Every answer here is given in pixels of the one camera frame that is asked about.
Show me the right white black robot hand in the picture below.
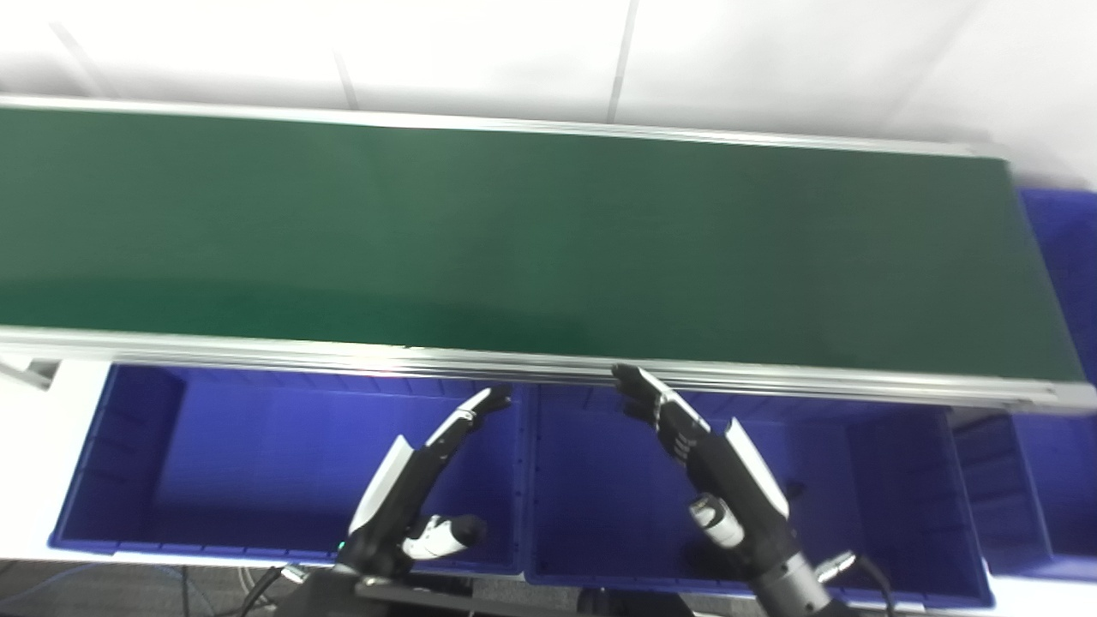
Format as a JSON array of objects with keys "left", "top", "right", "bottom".
[{"left": 610, "top": 364, "right": 804, "bottom": 594}]

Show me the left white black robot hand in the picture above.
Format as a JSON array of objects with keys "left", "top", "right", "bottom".
[{"left": 339, "top": 384, "right": 515, "bottom": 578}]

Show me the blue plastic bin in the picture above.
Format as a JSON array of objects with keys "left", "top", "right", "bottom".
[
  {"left": 521, "top": 381, "right": 997, "bottom": 611},
  {"left": 947, "top": 187, "right": 1097, "bottom": 585},
  {"left": 47, "top": 363, "right": 531, "bottom": 577}
]

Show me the green conveyor belt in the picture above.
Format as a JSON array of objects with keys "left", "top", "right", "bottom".
[
  {"left": 0, "top": 107, "right": 1084, "bottom": 384},
  {"left": 0, "top": 94, "right": 1097, "bottom": 417}
]

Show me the aluminium conveyor leg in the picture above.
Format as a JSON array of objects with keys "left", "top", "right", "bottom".
[{"left": 0, "top": 357, "right": 63, "bottom": 392}]

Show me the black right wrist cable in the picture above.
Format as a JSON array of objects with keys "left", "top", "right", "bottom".
[{"left": 812, "top": 550, "right": 898, "bottom": 617}]

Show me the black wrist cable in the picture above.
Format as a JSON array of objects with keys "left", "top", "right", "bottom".
[
  {"left": 238, "top": 563, "right": 311, "bottom": 617},
  {"left": 812, "top": 550, "right": 898, "bottom": 617}
]

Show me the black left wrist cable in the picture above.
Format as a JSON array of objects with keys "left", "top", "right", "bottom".
[{"left": 238, "top": 563, "right": 311, "bottom": 617}]

